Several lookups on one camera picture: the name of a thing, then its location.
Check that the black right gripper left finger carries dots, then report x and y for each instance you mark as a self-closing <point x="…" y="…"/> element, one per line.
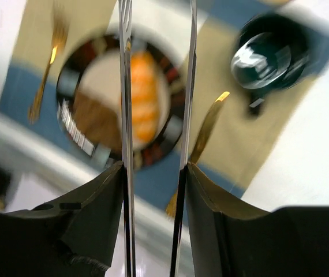
<point x="72" y="235"/>

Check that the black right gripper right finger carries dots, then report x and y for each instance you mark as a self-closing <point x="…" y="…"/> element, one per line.
<point x="230" y="237"/>

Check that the brown chocolate croissant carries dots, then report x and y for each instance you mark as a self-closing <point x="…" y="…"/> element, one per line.
<point x="97" y="122"/>

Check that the small striped croissant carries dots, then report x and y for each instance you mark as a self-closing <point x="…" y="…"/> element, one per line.
<point x="144" y="90"/>

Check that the gold knife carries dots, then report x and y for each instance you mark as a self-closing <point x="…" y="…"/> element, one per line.
<point x="205" y="130"/>

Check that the blue beige checked placemat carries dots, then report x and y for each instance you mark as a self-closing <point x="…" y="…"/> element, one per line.
<point x="239" y="145"/>

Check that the dark rimmed ceramic plate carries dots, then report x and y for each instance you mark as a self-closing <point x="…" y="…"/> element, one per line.
<point x="94" y="68"/>

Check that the dark green mug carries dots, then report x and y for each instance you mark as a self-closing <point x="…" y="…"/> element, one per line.
<point x="271" y="54"/>

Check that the gold fork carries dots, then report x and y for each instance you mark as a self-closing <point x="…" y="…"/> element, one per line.
<point x="58" y="44"/>

